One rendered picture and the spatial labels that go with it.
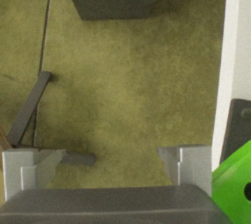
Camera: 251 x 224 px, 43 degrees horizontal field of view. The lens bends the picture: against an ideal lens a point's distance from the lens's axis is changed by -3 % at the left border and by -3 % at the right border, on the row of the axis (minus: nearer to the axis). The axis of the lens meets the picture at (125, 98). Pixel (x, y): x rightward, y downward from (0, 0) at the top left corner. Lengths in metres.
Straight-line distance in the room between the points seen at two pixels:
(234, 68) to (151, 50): 0.93
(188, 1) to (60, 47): 0.50
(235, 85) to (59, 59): 0.97
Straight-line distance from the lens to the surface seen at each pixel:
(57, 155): 0.16
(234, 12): 0.32
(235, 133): 0.29
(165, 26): 1.23
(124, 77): 1.19
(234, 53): 0.30
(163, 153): 0.16
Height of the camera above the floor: 1.19
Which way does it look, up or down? 88 degrees down
